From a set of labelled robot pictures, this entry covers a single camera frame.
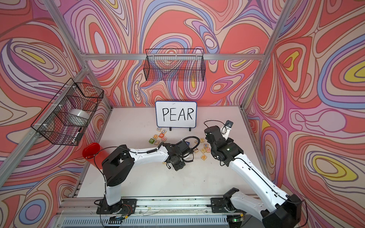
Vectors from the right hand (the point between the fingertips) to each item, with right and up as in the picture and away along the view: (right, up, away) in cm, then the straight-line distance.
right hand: (218, 138), depth 77 cm
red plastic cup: (-70, -8, +2) cm, 70 cm away
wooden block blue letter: (-4, -7, +19) cm, 21 cm away
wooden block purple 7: (-11, -10, +16) cm, 22 cm away
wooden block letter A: (-6, -14, +14) cm, 21 cm away
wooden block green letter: (-6, -10, +16) cm, 20 cm away
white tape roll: (-72, +11, -7) cm, 73 cm away
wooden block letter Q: (-40, -2, +24) cm, 47 cm away
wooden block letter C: (-34, +1, +26) cm, 43 cm away
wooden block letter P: (-9, -1, -2) cm, 10 cm away
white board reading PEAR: (-24, +14, +22) cm, 36 cm away
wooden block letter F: (-38, -6, +21) cm, 44 cm away
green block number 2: (-42, -5, +21) cm, 47 cm away
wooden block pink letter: (-3, -10, +16) cm, 19 cm away
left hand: (-21, -18, +11) cm, 30 cm away
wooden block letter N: (-33, -3, +22) cm, 40 cm away
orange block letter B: (-36, -1, +24) cm, 43 cm away
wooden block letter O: (-38, +3, +28) cm, 47 cm away
